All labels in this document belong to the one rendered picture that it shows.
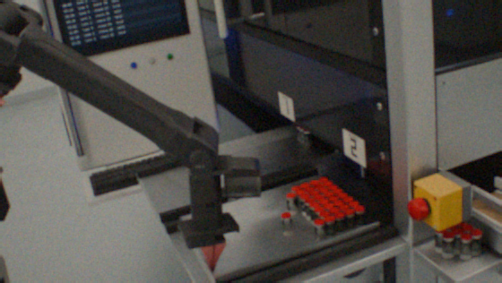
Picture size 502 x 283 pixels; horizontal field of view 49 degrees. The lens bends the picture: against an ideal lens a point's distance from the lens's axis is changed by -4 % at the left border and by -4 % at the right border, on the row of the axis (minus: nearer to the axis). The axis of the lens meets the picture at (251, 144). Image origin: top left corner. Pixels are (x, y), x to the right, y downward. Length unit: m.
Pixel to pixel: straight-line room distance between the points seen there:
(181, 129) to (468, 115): 0.52
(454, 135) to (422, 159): 0.08
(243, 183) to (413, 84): 0.34
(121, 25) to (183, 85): 0.28
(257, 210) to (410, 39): 0.54
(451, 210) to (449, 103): 0.19
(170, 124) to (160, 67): 0.94
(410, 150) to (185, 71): 1.02
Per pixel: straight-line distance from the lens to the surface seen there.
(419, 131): 1.03
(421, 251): 1.11
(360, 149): 1.18
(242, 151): 1.61
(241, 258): 1.13
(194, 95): 1.91
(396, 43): 0.98
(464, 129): 1.10
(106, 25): 1.81
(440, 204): 0.99
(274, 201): 1.31
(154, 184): 1.52
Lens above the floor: 1.50
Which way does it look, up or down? 22 degrees down
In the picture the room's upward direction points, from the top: 9 degrees counter-clockwise
